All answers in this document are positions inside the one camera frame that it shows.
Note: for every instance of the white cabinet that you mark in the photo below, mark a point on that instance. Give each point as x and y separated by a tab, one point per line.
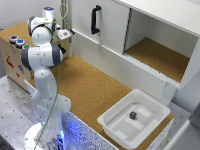
156	46

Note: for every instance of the green button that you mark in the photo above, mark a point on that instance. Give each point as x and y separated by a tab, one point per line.
26	46

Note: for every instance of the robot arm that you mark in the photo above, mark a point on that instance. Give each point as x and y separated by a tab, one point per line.
45	80

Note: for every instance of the purple block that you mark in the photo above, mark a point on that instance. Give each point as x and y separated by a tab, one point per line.
133	115

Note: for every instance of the red button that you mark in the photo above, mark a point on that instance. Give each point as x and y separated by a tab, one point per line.
13	39

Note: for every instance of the white plastic box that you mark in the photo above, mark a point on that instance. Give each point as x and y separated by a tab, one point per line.
133	118

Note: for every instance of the white sliding door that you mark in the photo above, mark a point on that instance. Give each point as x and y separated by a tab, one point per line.
110	23

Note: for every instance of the wooden drawer box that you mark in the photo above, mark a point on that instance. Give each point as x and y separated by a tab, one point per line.
15	56

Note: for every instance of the blue button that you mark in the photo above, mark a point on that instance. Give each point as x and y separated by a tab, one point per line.
20	42

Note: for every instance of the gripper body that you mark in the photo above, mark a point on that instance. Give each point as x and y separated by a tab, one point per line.
63	34

